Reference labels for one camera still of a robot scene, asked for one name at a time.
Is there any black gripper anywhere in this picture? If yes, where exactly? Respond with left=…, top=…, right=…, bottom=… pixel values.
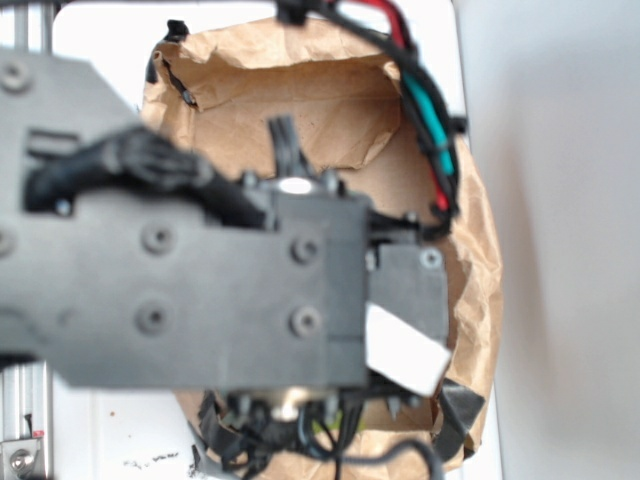
left=364, top=212, right=450, bottom=399

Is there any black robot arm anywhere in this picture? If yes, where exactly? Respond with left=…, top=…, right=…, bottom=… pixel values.
left=1, top=50, right=451, bottom=403

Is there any white paper label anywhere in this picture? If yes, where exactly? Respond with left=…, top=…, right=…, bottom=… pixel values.
left=365, top=302, right=452, bottom=397

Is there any green plush toy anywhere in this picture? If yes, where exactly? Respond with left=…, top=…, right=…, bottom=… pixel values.
left=311, top=404, right=366, bottom=439

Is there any brown paper bag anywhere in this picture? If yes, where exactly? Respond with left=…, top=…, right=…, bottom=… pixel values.
left=141, top=19, right=504, bottom=469

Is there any white plastic tray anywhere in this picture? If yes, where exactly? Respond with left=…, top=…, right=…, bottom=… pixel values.
left=48, top=0, right=504, bottom=480

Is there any red green black cable bundle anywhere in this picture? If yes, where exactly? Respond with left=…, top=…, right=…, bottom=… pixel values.
left=275, top=0, right=468, bottom=241

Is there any aluminium frame rail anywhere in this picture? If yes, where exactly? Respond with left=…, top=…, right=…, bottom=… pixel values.
left=1, top=1, right=55, bottom=479

